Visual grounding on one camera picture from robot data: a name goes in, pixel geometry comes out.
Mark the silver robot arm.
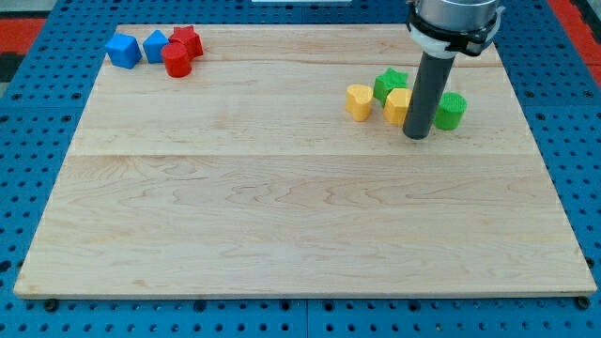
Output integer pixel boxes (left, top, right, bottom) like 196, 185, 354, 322
407, 0, 505, 59

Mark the green star block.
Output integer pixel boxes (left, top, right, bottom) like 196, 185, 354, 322
374, 68, 408, 106

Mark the red star block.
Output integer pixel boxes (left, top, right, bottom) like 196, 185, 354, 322
168, 25, 204, 60

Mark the wooden board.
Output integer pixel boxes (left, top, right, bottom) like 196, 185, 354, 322
14, 24, 596, 300

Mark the yellow heart block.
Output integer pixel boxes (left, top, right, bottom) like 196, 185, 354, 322
345, 84, 374, 122

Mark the yellow hexagon block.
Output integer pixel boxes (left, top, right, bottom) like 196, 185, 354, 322
383, 88, 412, 126

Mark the green cylinder block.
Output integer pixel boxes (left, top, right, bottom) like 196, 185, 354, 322
434, 92, 468, 131

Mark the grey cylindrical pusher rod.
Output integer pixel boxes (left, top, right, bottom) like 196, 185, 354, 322
403, 52, 455, 140

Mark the red cylinder block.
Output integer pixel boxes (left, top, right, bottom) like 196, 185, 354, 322
161, 42, 192, 78

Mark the blue pentagon block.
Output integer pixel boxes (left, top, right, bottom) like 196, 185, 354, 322
143, 30, 169, 64

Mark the blue cube block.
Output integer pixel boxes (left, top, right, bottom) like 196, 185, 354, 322
105, 33, 142, 69

